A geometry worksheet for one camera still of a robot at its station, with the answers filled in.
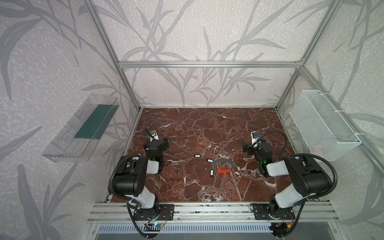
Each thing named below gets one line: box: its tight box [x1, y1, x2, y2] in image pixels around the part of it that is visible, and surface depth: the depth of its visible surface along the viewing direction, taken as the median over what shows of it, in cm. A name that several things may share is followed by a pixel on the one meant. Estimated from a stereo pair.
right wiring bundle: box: [268, 222, 294, 238], surface depth 72 cm
